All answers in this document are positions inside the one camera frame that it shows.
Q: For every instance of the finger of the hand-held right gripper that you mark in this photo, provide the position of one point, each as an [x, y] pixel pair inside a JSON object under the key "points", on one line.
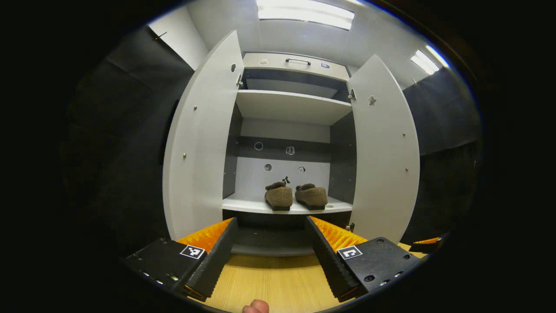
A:
{"points": [[428, 241]]}

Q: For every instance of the ceiling light panel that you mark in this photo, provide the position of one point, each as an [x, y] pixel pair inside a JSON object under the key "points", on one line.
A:
{"points": [[428, 61], [306, 13]]}

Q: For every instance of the white shoe cabinet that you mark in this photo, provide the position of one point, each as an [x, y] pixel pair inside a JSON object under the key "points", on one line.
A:
{"points": [[291, 106]]}

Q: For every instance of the brown fuzzy shoe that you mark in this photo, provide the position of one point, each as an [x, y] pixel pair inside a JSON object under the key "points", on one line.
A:
{"points": [[279, 198], [312, 197]]}

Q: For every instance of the white cabinet drawer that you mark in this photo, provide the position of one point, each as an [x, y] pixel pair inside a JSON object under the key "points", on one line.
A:
{"points": [[278, 61]]}

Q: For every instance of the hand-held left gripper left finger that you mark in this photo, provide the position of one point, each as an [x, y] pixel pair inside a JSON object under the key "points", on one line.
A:
{"points": [[217, 261]]}

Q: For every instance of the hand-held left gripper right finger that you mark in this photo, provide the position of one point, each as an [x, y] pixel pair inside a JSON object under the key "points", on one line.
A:
{"points": [[325, 256]]}

